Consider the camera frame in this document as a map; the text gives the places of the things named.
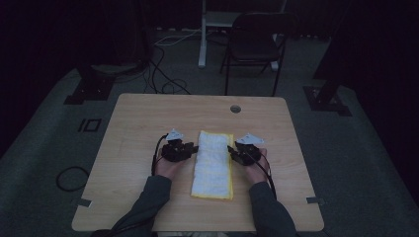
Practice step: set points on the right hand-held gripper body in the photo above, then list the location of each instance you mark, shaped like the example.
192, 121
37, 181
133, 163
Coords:
247, 152

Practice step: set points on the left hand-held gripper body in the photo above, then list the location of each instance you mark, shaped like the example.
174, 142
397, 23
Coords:
174, 149

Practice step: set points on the white towel with yellow edge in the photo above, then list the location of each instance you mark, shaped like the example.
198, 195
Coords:
213, 164

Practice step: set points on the person's left hand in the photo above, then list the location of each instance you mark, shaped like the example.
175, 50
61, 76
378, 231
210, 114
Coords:
168, 168

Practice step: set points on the person's right hand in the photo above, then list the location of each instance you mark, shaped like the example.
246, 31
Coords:
256, 172

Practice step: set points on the round grey table grommet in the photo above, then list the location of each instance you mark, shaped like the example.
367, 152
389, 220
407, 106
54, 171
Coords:
235, 109

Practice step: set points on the black metal stand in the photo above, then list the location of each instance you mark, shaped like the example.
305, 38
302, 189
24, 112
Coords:
92, 85
326, 95

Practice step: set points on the black folding chair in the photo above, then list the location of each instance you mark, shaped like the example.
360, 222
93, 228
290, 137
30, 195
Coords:
253, 46

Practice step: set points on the white desk frame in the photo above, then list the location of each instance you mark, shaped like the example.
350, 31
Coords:
205, 39

